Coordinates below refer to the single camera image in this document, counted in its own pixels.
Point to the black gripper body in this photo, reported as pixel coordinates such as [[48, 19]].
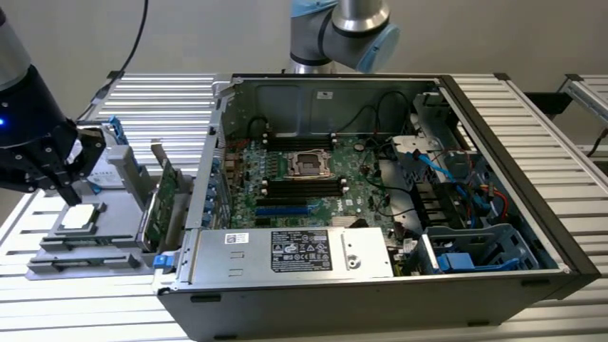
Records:
[[33, 135]]

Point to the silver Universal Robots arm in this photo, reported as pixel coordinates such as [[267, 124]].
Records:
[[353, 25]]

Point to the green RAM stick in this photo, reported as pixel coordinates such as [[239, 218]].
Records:
[[80, 244]]

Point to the black RAM slot bank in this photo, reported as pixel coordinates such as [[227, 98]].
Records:
[[303, 189], [299, 140]]

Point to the silver CPU chip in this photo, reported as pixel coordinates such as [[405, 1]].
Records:
[[81, 216]]

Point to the hard disk with blue rails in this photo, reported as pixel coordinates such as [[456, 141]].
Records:
[[107, 174]]

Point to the grey parts rack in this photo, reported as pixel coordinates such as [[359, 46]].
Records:
[[123, 199]]

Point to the green graphics card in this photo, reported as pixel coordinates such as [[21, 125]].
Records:
[[161, 199]]

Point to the blue power supply latch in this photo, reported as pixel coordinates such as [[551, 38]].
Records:
[[164, 260]]

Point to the black expansion slot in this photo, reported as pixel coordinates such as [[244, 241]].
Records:
[[281, 221], [281, 203]]

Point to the blue expansion slot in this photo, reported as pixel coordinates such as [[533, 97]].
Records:
[[281, 212]]

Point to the CPU socket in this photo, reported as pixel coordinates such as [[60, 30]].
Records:
[[308, 164]]

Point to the silver power supply unit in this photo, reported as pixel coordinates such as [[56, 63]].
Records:
[[295, 253]]

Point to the green motherboard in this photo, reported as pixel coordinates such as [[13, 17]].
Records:
[[351, 167]]

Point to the silver chipset heatsink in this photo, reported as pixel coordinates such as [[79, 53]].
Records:
[[348, 221]]

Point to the black open PC case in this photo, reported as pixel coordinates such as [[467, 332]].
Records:
[[332, 306]]

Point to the silver optical drive cage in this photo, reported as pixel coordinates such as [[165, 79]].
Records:
[[427, 142]]

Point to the grey disk bay cage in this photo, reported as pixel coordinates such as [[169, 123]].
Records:
[[484, 246]]

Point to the metal slat side table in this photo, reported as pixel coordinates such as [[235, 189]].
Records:
[[588, 96]]

